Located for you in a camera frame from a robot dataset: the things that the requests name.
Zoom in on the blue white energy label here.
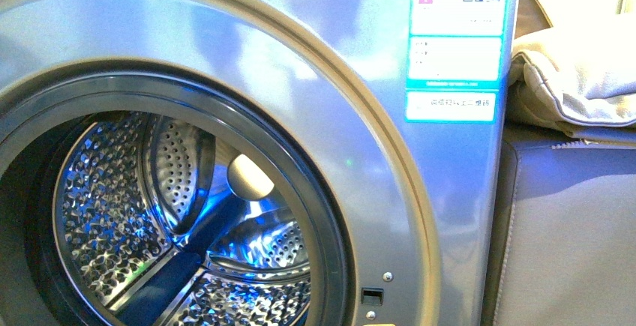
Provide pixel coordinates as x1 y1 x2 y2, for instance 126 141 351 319
405 0 509 123

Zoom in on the beige blanket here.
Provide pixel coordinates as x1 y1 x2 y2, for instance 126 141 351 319
506 0 635 148

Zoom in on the steel washing machine drum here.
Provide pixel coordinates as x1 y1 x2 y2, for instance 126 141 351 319
51 112 311 325

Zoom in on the grey front-load washing machine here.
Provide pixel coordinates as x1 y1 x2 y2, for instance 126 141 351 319
1 0 518 325

